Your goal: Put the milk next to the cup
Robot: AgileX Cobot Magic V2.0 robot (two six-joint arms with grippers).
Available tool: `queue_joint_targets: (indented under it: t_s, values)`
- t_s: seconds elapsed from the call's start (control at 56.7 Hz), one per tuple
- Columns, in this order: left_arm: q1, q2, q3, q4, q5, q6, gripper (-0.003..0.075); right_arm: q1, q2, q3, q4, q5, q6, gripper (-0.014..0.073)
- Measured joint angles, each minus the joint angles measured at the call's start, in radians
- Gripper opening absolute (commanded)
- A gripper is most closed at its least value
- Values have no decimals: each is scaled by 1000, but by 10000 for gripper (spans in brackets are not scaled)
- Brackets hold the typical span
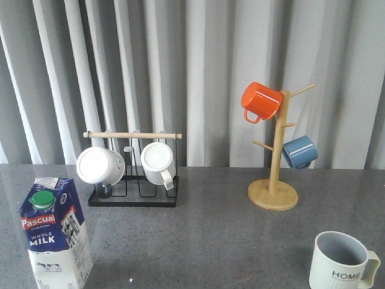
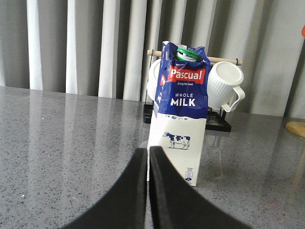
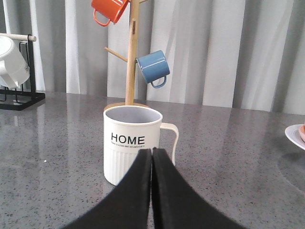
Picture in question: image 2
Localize black wire mug rack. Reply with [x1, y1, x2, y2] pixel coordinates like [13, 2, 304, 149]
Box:
[142, 50, 231, 132]

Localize wooden mug tree stand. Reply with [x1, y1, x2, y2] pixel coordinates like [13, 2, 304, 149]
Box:
[285, 64, 305, 138]

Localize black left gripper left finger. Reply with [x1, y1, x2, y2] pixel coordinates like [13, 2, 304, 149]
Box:
[64, 148, 147, 229]

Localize grey pleated curtain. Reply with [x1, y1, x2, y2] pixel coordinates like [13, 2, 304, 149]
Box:
[0, 0, 305, 118]

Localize white ribbed mug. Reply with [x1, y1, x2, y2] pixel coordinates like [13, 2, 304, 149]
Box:
[207, 62, 245, 112]

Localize white smooth mug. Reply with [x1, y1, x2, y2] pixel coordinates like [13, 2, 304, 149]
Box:
[147, 59, 161, 101]

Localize blue white milk carton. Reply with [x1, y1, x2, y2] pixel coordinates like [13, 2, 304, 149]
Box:
[148, 42, 211, 186]

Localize orange mug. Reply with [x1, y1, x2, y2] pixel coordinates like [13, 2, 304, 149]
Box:
[301, 25, 305, 37]

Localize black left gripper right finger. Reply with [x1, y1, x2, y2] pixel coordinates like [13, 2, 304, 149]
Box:
[149, 146, 249, 229]

